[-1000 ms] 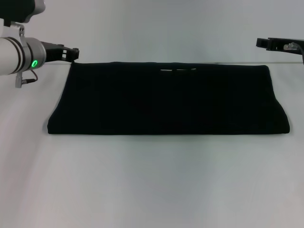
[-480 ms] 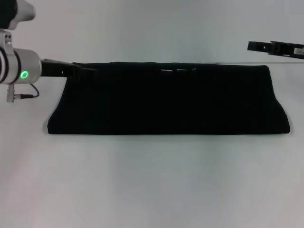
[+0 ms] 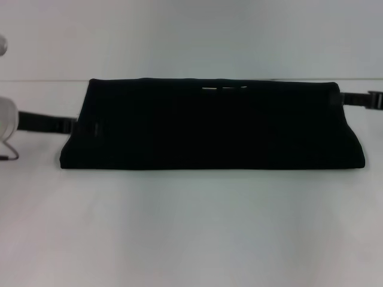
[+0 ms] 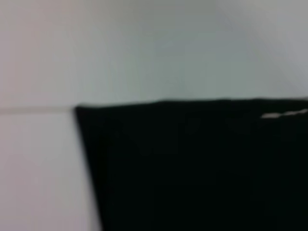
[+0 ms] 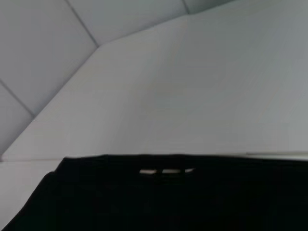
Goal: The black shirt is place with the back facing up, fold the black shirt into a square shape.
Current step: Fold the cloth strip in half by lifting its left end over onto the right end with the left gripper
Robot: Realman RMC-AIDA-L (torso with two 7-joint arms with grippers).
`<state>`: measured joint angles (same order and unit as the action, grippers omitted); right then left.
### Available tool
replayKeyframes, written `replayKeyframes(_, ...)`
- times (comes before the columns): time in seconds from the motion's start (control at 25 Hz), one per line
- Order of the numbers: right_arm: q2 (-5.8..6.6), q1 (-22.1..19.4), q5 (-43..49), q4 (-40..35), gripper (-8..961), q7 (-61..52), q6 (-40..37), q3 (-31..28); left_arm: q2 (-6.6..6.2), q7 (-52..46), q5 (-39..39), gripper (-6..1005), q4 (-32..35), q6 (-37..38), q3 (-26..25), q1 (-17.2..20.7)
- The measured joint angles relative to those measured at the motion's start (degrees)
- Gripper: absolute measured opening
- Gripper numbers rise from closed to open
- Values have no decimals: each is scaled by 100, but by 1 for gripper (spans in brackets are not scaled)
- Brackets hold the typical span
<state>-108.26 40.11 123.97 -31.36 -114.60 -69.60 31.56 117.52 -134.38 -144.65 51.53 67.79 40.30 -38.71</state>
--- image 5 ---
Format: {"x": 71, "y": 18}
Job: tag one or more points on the black shirt with FREE print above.
{"x": 168, "y": 204}

